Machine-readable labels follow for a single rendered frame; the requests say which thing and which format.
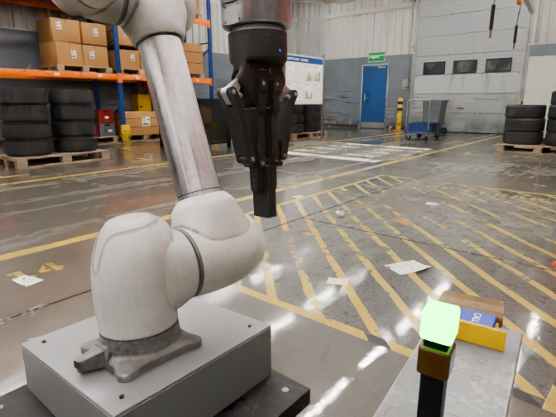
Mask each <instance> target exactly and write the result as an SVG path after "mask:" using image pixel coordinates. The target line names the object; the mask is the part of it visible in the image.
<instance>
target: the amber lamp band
mask: <svg viewBox="0 0 556 417"><path fill-rule="evenodd" d="M455 352H456V343H455V342H453V344H452V345H451V346H450V348H449V350H448V351H447V352H444V351H440V350H438V349H435V348H431V347H427V346H425V345H424V339H423V340H422V342H421V343H420V345H419V348H418V357H417V367H416V370H417V372H419V373H421V374H424V375H426V376H431V377H433V378H436V379H439V380H441V381H447V380H448V379H449V377H450V374H451V372H452V370H453V367H454V360H455Z"/></svg>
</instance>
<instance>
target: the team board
mask: <svg viewBox="0 0 556 417"><path fill-rule="evenodd" d="M324 57H325V55H323V58H319V57H313V56H307V55H296V54H290V53H288V60H287V62H286V63H285V64H284V65H283V73H284V76H285V85H286V86H287V87H288V88H289V89H290V90H294V89H295V90H297V92H298V97H297V99H296V101H295V104H321V131H320V139H312V140H314V141H331V140H324V139H323V122H324Z"/></svg>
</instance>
